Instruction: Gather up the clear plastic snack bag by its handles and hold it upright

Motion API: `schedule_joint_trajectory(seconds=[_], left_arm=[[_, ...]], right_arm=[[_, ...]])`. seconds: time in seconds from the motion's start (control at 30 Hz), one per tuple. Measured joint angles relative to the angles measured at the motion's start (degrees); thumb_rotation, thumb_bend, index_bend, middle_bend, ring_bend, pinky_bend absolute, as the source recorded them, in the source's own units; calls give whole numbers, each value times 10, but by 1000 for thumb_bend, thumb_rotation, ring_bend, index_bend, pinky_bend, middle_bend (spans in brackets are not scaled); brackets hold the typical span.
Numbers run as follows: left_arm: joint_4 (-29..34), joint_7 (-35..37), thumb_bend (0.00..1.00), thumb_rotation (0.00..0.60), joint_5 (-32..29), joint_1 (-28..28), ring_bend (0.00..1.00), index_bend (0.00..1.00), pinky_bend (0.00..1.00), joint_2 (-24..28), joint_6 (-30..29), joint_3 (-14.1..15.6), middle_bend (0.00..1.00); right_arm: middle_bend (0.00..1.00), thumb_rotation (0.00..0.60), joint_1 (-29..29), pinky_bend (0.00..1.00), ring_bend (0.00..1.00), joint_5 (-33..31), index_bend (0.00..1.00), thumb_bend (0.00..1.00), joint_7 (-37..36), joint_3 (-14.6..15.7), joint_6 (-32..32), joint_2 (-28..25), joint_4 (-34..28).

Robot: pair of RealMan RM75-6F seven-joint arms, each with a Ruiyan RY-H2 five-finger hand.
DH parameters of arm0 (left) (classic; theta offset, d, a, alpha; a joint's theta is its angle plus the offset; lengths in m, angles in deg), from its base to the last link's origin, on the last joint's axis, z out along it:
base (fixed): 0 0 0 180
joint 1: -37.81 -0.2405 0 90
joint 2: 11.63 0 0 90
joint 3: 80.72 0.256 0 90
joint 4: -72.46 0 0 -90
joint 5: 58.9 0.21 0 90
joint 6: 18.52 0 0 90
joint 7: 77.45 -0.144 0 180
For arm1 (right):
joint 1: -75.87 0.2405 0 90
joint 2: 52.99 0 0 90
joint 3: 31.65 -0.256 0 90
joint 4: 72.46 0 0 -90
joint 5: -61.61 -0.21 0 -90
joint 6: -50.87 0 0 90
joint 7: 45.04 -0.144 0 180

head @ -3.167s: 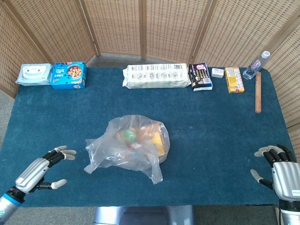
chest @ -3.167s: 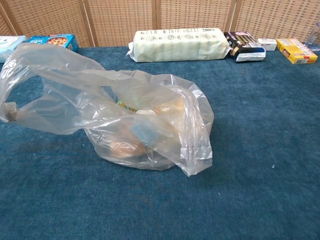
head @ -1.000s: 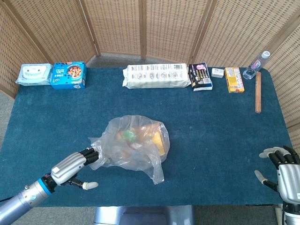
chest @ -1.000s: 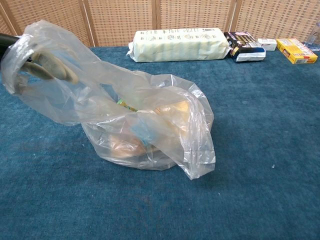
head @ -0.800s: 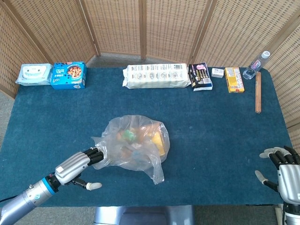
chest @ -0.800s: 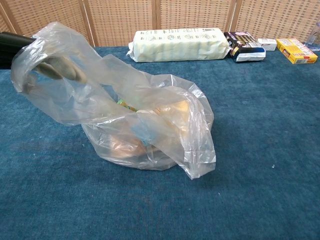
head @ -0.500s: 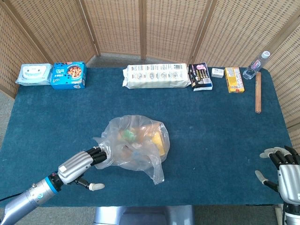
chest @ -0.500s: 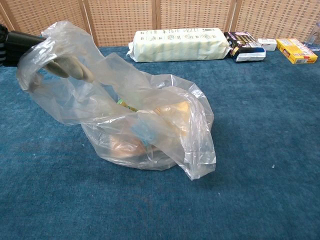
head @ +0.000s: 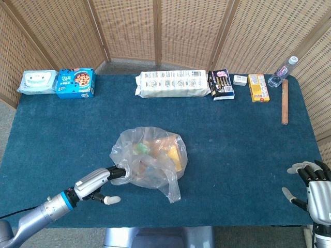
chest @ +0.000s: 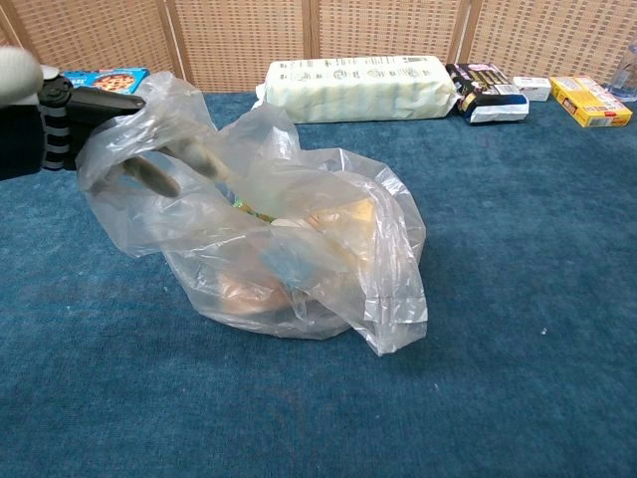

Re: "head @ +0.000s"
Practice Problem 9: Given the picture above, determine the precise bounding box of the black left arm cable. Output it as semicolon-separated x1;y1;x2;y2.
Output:
0;205;44;220

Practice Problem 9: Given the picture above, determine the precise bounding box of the blue cookie box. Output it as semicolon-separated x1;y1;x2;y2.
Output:
56;68;96;99

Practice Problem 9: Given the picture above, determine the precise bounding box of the light blue wet wipes pack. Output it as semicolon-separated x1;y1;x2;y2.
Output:
17;70;59;95

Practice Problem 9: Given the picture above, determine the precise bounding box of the rattan folding screen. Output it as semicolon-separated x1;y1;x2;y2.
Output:
0;0;331;166

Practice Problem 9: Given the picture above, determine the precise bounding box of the green snack packet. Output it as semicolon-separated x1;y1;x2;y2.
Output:
136;143;151;156

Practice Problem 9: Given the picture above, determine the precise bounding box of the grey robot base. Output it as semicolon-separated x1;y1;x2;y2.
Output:
103;226;215;248

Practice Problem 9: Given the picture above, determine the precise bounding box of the long white tissue pack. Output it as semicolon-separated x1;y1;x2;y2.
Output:
134;69;210;98

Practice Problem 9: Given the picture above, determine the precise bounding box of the blue table cloth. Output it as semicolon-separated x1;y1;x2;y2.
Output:
0;74;324;229

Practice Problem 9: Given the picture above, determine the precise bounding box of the clear water bottle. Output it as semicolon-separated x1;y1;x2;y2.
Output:
267;56;299;88

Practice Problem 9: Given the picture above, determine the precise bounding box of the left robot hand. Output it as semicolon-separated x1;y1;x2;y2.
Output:
73;165;127;207

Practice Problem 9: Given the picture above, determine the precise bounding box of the brown wooden stick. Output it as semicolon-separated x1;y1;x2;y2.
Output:
281;79;289;126

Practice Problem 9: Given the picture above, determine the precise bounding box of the small white box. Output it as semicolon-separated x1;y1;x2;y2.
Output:
233;74;248;86

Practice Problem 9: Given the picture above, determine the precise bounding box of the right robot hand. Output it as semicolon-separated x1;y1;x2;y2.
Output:
281;159;331;225

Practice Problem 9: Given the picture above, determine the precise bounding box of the yellow cardboard box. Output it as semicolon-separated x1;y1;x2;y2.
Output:
247;73;271;103

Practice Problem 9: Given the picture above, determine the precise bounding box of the black snack packet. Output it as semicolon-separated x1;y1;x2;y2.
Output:
208;68;235;101

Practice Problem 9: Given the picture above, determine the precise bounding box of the clear plastic bag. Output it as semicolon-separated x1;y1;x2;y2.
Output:
110;126;188;204

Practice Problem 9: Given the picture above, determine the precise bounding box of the yellow sponge block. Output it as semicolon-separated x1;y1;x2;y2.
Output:
167;146;183;173

